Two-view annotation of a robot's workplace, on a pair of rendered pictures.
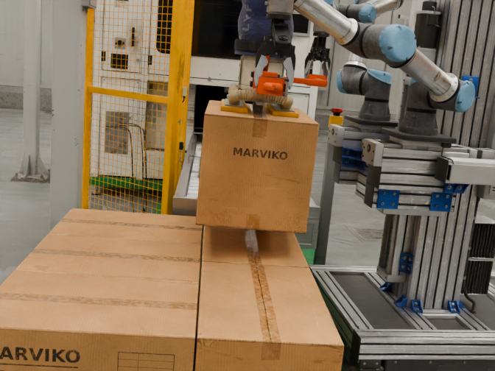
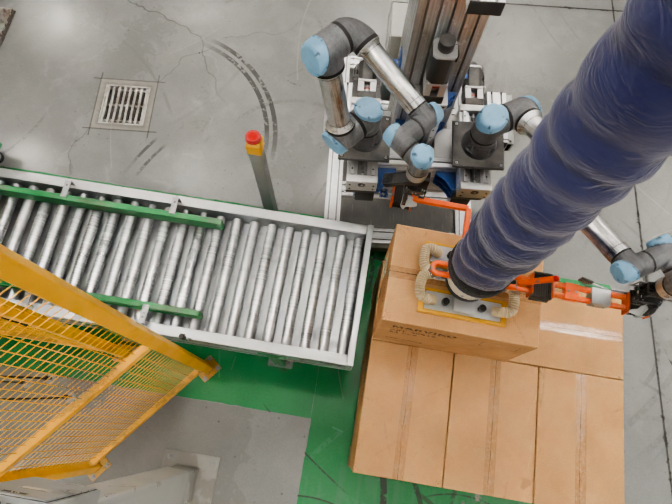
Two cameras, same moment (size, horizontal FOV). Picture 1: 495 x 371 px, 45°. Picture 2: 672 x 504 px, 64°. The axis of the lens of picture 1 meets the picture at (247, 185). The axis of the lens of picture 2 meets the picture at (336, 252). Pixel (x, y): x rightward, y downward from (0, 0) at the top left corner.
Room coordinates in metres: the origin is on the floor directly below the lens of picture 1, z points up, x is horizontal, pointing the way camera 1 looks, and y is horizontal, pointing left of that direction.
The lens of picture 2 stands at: (2.75, 0.64, 3.09)
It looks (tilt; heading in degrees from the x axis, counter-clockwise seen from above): 72 degrees down; 280
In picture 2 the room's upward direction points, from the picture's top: 3 degrees clockwise
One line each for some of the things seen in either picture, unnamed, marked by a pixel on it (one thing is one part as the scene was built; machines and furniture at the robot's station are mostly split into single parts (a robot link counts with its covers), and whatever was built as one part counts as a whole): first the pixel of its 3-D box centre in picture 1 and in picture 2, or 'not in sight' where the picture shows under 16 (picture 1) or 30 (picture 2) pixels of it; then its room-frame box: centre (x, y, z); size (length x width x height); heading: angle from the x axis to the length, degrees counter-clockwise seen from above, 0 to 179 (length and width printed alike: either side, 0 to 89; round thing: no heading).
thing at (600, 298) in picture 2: not in sight; (598, 298); (1.89, -0.04, 1.19); 0.07 x 0.07 x 0.04; 3
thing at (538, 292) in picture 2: (264, 80); (540, 286); (2.11, -0.03, 1.20); 0.10 x 0.08 x 0.06; 93
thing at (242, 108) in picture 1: (233, 101); (462, 305); (2.35, 0.08, 1.10); 0.34 x 0.10 x 0.05; 3
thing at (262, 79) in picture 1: (269, 85); (636, 306); (1.76, -0.04, 1.20); 0.08 x 0.07 x 0.05; 3
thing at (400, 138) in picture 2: (338, 12); (403, 137); (2.72, -0.33, 1.50); 0.11 x 0.11 x 0.08; 55
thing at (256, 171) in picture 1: (253, 160); (453, 296); (2.35, -0.01, 0.88); 0.60 x 0.40 x 0.40; 3
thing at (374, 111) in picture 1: (375, 108); (365, 130); (2.88, -0.58, 1.09); 0.15 x 0.15 x 0.10
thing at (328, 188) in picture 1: (326, 202); (265, 189); (3.35, -0.46, 0.50); 0.07 x 0.07 x 1.00; 4
